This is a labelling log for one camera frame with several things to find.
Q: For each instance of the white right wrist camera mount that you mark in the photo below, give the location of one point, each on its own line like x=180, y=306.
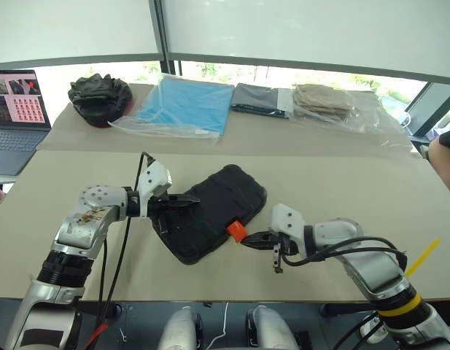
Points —
x=288, y=222

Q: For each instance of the dark grey cloth pack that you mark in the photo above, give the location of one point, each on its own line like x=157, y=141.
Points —
x=257, y=98

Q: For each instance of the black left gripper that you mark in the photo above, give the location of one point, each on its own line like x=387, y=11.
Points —
x=159, y=211

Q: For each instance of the black plastic tool case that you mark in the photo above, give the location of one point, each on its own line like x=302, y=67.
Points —
x=217, y=204

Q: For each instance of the crumpled black bag heap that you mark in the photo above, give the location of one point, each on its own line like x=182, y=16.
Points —
x=100, y=100

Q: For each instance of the beige cloth in plastic bag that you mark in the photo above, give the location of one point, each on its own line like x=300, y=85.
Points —
x=323, y=100

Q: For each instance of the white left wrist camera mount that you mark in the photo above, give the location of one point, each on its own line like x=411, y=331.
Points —
x=155, y=178

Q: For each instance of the silver robot leg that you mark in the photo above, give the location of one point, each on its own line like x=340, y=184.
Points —
x=179, y=330
x=272, y=330

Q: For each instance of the bystander in black shirt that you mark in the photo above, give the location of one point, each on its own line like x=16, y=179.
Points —
x=445, y=153

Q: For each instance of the grey window frame post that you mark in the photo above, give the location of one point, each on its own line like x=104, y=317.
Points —
x=160, y=29

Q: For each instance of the silver left robot leg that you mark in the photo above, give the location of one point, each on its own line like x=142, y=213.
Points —
x=179, y=330

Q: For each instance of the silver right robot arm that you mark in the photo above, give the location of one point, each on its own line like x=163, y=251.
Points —
x=370, y=266

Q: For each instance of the blue cloth in plastic bag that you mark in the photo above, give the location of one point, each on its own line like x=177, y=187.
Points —
x=188, y=105

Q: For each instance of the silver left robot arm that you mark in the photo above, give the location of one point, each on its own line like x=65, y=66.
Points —
x=82, y=226

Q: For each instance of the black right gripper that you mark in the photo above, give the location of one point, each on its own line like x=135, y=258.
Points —
x=284, y=248

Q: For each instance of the dark grey laptop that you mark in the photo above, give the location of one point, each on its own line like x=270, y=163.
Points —
x=13, y=142

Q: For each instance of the silver right robot leg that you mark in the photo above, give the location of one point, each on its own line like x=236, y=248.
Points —
x=272, y=330

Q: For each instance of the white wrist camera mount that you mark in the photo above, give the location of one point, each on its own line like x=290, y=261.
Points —
x=155, y=178
x=288, y=222

